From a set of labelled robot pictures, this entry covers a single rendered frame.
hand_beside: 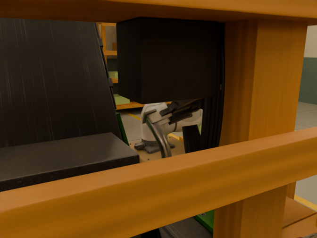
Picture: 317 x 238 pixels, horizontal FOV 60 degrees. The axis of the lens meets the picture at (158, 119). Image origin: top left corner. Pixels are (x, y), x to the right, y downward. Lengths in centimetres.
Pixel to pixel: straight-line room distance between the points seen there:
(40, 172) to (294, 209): 91
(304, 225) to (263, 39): 71
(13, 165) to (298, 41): 60
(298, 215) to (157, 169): 80
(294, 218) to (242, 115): 62
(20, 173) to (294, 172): 51
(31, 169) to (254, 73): 44
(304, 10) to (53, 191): 49
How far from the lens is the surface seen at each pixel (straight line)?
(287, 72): 61
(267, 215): 70
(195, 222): 96
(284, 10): 53
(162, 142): 77
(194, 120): 163
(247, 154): 50
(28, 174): 53
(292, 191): 199
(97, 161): 54
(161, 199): 42
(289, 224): 108
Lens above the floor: 145
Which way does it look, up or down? 14 degrees down
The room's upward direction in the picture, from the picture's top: straight up
